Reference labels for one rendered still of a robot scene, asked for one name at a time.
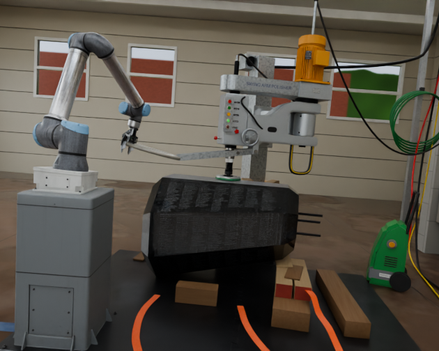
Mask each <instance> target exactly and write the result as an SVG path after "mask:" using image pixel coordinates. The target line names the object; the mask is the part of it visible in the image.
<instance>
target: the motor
mask: <svg viewBox="0 0 439 351"><path fill-rule="evenodd" d="M325 44H326V38H325V37H324V36H320V35H314V34H311V35H304V36H301V37H300V38H299V42H298V47H299V48H298V51H297V59H296V67H295V81H296V82H299V81H305V82H311V83H318V84H330V82H326V81H323V70H324V67H327V66H329V58H330V52H327V51H326V50H325Z"/></svg>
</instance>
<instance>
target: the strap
mask: <svg viewBox="0 0 439 351"><path fill-rule="evenodd" d="M306 292H307V293H308V294H309V296H310V297H311V300H312V303H313V305H314V310H315V313H316V315H317V316H318V318H319V320H320V321H321V322H322V323H323V325H324V327H325V328H326V330H327V332H328V334H329V336H330V339H331V341H332V344H333V346H334V348H335V350H336V351H343V350H342V347H341V345H340V343H339V341H338V339H337V336H336V334H335V332H334V330H333V328H332V326H331V325H330V323H329V322H328V321H327V320H326V318H325V317H324V315H323V314H322V312H321V310H320V307H319V304H318V299H317V296H316V295H315V294H314V292H313V291H310V290H306ZM158 297H160V295H153V296H152V297H151V298H150V299H149V300H148V301H147V302H146V303H145V304H144V305H143V306H142V308H141V309H140V311H139V312H138V314H137V317H136V319H135V321H134V326H133V329H132V346H133V350H134V351H142V348H141V343H140V338H139V335H140V329H141V322H142V320H143V317H144V315H145V313H146V311H147V310H148V308H149V307H150V305H151V304H152V303H153V302H154V301H155V300H156V299H157V298H158ZM237 307H238V312H239V314H240V319H241V321H242V324H243V326H244V328H245V329H246V331H247V333H248V334H249V336H250V337H251V339H252V340H253V341H254V342H255V344H256V345H257V346H258V347H259V349H260V350H261V351H269V349H267V347H266V346H265V345H264V344H263V343H262V341H261V340H260V339H259V338H258V336H257V335H256V334H255V332H254V330H253V329H252V327H251V325H250V324H249V321H248V319H247V316H246V313H245V310H244V306H237Z"/></svg>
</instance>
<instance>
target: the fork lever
mask: <svg viewBox="0 0 439 351"><path fill-rule="evenodd" d="M252 151H253V148H242V149H234V150H228V151H225V150H217V151H208V152H200V153H184V154H176V156H178V157H180V160H178V161H185V160H193V159H208V158H217V157H233V156H241V155H252Z"/></svg>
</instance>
